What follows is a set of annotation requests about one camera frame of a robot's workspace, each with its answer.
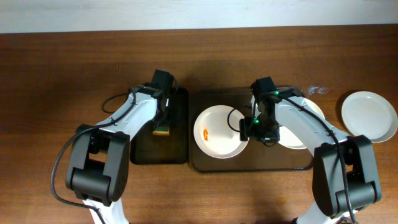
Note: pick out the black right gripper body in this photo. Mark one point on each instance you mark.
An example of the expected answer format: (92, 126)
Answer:
(258, 133)

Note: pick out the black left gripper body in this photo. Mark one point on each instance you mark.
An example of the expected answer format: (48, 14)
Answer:
(161, 121)

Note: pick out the yellow green sponge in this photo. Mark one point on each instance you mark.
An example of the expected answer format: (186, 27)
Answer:
(161, 130)

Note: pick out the pink white plate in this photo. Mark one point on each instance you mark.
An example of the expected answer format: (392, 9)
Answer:
(223, 142)

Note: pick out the white plate front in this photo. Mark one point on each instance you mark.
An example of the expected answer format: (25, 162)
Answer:
(369, 114)

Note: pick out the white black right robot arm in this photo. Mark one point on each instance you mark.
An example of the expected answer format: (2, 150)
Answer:
(345, 175)

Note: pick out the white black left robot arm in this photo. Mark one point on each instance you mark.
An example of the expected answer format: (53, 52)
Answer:
(99, 162)

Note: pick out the large brown serving tray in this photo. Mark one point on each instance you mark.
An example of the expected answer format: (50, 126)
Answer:
(255, 156)

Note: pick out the small black water tray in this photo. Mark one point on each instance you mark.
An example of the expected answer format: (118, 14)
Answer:
(172, 148)

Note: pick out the orange sauce stain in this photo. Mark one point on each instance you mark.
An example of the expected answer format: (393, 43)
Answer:
(205, 134)

